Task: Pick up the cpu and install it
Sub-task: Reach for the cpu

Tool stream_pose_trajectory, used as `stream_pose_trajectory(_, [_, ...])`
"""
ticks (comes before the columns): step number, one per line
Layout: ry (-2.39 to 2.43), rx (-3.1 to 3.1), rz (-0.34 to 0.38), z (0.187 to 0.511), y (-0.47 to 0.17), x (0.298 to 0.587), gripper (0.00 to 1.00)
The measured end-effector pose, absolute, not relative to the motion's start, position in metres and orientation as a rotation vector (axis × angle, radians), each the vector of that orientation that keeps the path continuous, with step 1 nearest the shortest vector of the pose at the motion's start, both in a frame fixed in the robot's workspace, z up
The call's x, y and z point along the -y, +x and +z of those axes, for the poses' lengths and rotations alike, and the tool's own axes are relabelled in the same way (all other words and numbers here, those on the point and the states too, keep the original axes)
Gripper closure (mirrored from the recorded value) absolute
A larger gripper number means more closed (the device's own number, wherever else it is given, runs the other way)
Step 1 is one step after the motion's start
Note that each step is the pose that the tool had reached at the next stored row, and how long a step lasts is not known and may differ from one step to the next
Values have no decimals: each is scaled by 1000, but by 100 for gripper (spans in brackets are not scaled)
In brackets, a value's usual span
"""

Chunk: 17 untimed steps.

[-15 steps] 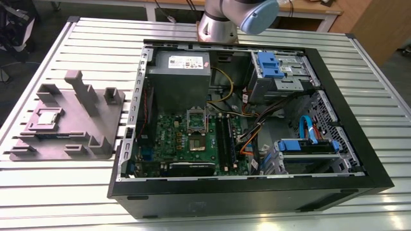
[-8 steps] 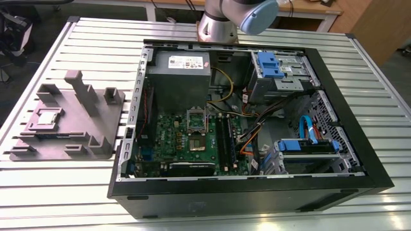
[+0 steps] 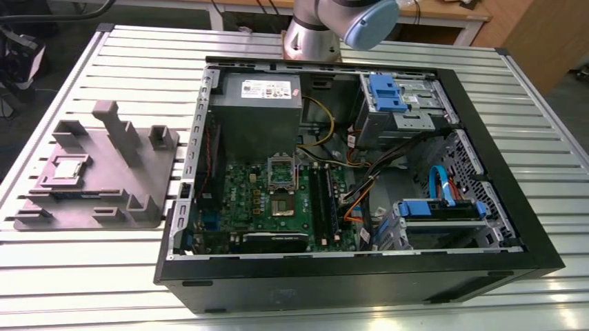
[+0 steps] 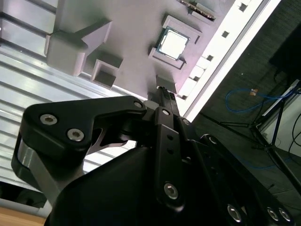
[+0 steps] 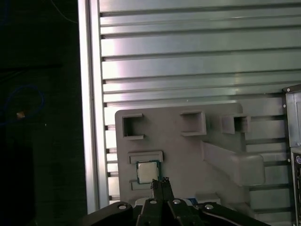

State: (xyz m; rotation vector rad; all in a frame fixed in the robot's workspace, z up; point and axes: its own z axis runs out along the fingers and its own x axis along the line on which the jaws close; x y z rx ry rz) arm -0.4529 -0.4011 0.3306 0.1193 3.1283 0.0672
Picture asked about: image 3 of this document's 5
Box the black RAM slot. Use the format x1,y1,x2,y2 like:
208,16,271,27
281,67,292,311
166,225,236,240
308,163,324,242

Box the wooden desk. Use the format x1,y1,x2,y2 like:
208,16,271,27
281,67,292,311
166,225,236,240
395,0,492,46

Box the green RAM stick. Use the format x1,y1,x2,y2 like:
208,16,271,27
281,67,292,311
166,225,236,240
49,191,101,201

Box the metal socket cover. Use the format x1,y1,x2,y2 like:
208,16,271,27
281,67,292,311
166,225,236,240
267,150,296,190

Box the black RAM stick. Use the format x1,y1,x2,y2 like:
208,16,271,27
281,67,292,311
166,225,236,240
323,164,341,241

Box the grey power supply unit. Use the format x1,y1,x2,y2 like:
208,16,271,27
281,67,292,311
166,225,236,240
209,72,304,163

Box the grey parts rack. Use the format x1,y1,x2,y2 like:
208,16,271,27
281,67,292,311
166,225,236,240
11,99,181,231

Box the blue disk carrier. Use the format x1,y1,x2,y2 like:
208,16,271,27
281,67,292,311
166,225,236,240
367,74,409,113

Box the thin red wire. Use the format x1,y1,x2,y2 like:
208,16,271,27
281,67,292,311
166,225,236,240
201,120,220,199

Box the CPU socket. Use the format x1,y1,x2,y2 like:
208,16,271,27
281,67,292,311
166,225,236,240
268,192,297,218

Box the green motherboard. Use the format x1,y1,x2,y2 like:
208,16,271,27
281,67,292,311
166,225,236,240
192,161,359,254

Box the brown wooden cabinet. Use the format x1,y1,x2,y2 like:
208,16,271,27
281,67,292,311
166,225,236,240
472,0,589,94

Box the black open PC case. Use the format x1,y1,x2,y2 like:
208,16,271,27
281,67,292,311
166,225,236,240
152,54,566,314

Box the silver CPU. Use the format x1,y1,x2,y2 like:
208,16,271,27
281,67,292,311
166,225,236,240
52,160,86,179

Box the yellow wire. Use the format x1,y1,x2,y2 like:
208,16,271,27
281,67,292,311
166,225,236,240
296,96,335,149

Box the orange wires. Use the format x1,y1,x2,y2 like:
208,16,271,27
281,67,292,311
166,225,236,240
341,199,368,225

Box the black graphics card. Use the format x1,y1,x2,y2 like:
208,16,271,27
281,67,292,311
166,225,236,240
241,231,309,254

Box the black disk in blue carrier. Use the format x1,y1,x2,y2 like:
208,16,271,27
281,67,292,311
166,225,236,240
395,198,488,221

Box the black sleeved cable bundle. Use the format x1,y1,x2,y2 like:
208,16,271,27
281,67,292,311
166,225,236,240
339,128,460,206

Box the metal disk bay cage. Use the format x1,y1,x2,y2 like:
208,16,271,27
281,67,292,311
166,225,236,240
356,70,460,149

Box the metal disk bay frame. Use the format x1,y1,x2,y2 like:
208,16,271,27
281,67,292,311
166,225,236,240
373,203,524,252

